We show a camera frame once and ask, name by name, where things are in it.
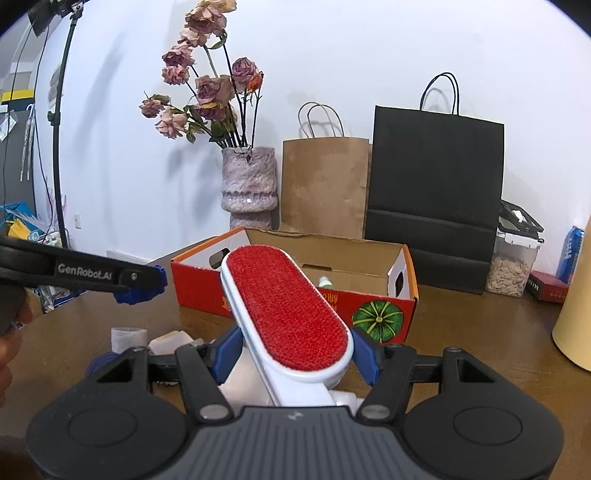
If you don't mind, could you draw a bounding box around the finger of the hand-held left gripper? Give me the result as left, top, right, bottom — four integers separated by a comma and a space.
0, 235, 167, 305

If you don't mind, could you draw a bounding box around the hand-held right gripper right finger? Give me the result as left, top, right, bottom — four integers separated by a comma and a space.
348, 328, 497, 422

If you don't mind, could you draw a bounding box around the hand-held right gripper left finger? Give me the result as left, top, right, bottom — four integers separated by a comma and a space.
95, 329, 243, 423

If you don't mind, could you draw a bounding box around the red cardboard box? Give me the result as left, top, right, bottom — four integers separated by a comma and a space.
171, 226, 419, 344

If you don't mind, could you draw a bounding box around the red white lint brush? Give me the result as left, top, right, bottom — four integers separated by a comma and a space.
220, 246, 365, 409

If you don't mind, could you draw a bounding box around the person's left hand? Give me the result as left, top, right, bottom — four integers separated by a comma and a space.
0, 302, 35, 409

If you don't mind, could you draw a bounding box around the white rectangular bottle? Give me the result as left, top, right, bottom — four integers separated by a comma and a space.
217, 357, 278, 407

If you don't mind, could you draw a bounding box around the small yellow white box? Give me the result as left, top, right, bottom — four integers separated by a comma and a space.
148, 331, 206, 356

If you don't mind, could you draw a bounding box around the blue yellow packet pile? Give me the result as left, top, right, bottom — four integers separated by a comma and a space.
0, 202, 49, 245

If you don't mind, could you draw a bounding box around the blue round lid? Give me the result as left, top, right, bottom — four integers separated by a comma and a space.
86, 352, 122, 377

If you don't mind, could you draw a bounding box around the pink speckled ceramic vase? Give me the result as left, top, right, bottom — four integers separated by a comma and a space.
221, 146, 279, 232

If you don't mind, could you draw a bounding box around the black light stand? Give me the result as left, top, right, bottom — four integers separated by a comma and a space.
48, 0, 86, 250

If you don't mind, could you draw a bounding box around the clear seed storage container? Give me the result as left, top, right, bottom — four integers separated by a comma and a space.
485, 200, 544, 297

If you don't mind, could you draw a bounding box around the brown paper bag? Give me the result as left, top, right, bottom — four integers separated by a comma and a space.
281, 102, 372, 240

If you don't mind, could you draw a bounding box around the black paper bag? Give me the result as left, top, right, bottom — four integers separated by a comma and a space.
365, 72, 505, 295

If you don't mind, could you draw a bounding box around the small dark red box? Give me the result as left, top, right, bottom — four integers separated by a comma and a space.
526, 271, 571, 303

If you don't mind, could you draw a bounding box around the dried pink rose bouquet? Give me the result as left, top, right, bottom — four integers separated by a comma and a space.
139, 0, 265, 149

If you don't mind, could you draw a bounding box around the yellow thermos jug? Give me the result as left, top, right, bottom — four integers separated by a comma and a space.
552, 222, 591, 372

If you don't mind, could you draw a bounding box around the black studio light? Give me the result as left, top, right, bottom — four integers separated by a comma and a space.
28, 0, 88, 38

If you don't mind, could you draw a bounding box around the black hanging cable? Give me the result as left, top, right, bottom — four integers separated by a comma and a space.
4, 28, 51, 222

